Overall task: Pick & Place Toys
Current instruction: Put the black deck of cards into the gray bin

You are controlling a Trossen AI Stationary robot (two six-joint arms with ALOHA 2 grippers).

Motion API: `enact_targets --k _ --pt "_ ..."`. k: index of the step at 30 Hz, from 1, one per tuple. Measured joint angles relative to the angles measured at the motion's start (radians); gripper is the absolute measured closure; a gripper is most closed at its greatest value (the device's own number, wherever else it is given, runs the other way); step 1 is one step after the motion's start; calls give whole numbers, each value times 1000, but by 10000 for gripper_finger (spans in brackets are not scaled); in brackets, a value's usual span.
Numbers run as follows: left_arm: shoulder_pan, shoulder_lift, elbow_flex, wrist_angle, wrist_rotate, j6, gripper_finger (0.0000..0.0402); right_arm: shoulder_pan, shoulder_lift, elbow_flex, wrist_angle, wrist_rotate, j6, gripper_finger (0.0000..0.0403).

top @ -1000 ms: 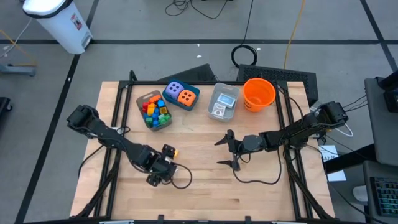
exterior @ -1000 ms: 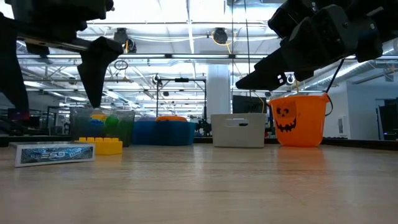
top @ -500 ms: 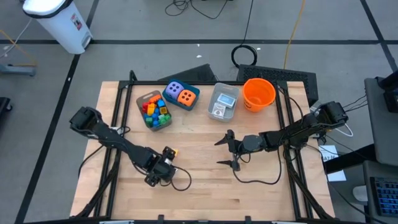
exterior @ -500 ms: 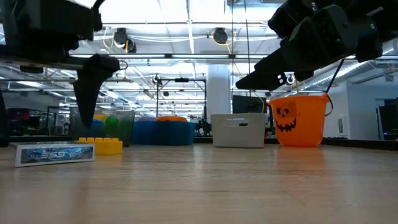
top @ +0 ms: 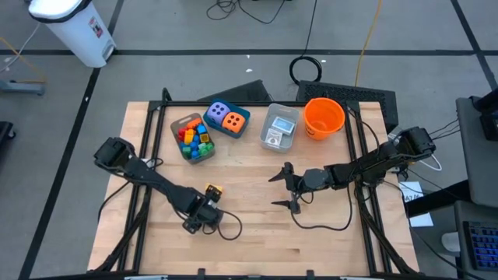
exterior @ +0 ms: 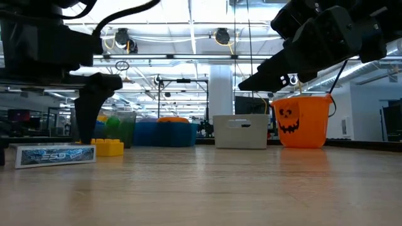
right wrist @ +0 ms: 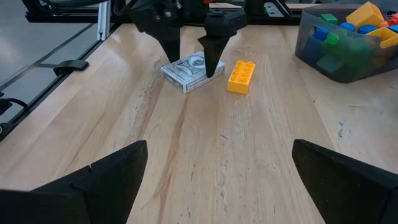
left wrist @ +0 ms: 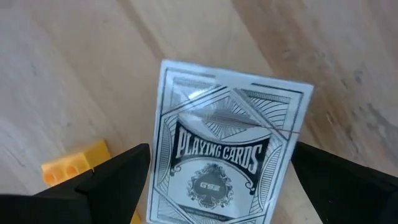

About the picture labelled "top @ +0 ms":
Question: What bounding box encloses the white card pack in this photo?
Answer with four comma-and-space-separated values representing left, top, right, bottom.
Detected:
265, 129, 284, 148

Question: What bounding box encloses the yellow hanging cable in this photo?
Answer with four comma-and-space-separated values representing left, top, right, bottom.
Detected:
353, 0, 384, 87

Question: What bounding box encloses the orange pumpkin bucket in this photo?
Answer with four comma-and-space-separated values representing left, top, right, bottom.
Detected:
303, 96, 346, 142

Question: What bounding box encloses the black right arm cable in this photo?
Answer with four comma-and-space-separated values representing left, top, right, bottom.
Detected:
289, 186, 354, 231

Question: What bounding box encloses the teal plastic bin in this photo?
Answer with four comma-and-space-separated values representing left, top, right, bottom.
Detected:
202, 99, 251, 139

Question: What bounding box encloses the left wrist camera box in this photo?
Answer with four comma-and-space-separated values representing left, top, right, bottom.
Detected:
204, 208, 226, 229

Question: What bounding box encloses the black equipment box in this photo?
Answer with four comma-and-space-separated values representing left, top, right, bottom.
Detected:
470, 87, 498, 142

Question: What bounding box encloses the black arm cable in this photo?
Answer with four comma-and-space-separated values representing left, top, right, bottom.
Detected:
202, 209, 243, 241
289, 186, 354, 231

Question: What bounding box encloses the smoky transparent plastic bin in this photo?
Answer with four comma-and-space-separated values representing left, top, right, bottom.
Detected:
170, 112, 216, 165

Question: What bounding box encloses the purple foam die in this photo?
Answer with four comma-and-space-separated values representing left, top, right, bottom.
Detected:
206, 101, 230, 126

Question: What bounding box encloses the dark desk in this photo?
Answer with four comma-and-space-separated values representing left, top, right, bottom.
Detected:
453, 200, 498, 280

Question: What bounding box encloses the black keyboard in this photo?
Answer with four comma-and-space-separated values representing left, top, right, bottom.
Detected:
462, 220, 498, 272

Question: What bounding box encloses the white computer mouse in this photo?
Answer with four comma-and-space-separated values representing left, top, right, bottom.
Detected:
440, 230, 463, 254

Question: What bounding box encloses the grey desk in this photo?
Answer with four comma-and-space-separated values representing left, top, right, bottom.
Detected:
454, 95, 498, 208

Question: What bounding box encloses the light grey plastic bin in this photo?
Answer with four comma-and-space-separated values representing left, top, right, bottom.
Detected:
259, 103, 300, 153

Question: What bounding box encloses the dark flat panel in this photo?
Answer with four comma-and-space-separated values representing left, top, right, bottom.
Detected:
198, 79, 272, 103

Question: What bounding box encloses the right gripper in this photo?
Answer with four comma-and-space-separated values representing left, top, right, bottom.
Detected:
268, 162, 302, 215

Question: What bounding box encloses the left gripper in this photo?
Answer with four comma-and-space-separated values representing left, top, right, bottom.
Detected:
182, 183, 223, 235

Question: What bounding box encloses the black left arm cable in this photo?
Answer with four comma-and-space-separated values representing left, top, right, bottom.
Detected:
202, 209, 243, 241

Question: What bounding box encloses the orange foam die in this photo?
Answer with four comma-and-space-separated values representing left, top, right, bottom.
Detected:
221, 111, 247, 134

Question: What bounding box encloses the grey floor stand base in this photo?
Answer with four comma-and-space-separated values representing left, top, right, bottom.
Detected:
0, 79, 47, 96

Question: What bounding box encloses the black coiled floor cable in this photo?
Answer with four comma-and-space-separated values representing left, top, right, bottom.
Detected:
288, 0, 324, 86

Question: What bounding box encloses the black perforated panel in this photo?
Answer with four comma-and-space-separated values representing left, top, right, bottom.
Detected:
295, 79, 399, 135

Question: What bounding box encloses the white paper sheet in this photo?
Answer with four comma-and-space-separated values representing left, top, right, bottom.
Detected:
408, 212, 434, 228
398, 180, 425, 203

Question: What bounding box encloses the white trash can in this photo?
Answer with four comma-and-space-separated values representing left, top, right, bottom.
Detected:
27, 0, 117, 69

